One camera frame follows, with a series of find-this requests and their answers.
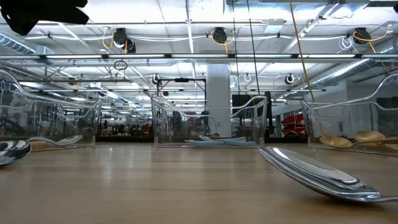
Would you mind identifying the ceiling light strip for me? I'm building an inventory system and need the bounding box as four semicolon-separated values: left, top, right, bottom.
0;52;398;60

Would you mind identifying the clear plastic bin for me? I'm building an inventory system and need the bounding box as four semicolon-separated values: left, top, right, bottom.
300;72;398;153
150;95;268;149
0;68;103;147

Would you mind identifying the person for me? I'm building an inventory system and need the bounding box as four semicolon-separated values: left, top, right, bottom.
172;110;185;136

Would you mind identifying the white pillar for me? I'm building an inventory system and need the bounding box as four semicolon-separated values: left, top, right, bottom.
206;63;233;138

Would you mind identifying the black rectangular panel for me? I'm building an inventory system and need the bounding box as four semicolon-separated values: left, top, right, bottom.
231;91;274;138

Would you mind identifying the red equipment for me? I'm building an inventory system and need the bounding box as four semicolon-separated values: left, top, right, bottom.
280;113;307;138

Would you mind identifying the silver ventilation duct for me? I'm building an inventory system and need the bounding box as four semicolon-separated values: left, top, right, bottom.
306;37;398;90
0;32;55;56

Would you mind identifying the black ceiling cable loop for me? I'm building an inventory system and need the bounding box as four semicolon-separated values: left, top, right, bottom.
113;59;129;71

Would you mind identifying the black distant rig frame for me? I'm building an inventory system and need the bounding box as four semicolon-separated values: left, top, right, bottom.
156;77;208;108

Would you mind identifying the thin black hanging cable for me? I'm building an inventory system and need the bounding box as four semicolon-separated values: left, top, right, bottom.
231;0;241;96

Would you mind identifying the yellow hanging cable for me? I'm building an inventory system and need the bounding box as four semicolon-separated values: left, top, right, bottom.
288;0;325;136

